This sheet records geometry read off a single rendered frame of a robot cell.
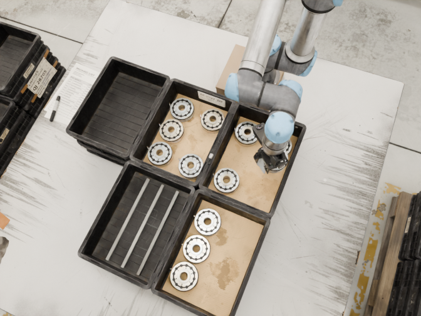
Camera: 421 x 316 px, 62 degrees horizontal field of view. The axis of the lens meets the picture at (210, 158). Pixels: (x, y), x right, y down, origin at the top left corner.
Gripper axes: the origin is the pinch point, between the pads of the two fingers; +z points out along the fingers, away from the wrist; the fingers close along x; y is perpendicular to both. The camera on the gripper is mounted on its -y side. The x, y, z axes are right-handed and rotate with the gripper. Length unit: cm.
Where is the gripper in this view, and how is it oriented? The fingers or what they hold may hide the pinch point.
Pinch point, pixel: (265, 160)
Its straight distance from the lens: 129.7
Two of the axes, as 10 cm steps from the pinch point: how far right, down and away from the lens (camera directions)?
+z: 0.6, 3.3, 9.4
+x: 9.3, -3.7, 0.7
